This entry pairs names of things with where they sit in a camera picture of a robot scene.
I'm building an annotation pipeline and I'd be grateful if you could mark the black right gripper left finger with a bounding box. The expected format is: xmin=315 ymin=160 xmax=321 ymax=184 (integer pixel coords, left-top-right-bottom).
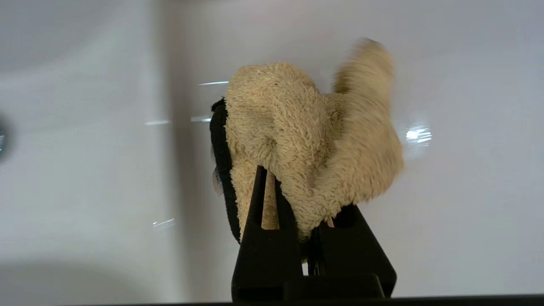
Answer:
xmin=231 ymin=164 xmax=305 ymax=302

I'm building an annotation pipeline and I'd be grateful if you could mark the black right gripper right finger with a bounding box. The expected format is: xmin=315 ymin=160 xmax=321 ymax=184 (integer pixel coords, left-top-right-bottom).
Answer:
xmin=309 ymin=204 xmax=398 ymax=282

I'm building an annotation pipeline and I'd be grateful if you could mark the yellow cleaning mitt black trim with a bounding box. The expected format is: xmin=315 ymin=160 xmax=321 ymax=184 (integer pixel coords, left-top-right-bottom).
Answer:
xmin=209 ymin=37 xmax=405 ymax=258

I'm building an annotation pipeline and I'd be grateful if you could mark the white ceramic sink basin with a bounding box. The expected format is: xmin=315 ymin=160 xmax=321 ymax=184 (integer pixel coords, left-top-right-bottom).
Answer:
xmin=0 ymin=0 xmax=544 ymax=303

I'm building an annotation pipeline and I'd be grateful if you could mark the chrome drain stopper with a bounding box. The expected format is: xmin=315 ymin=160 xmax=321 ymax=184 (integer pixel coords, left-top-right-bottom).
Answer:
xmin=0 ymin=114 xmax=14 ymax=163

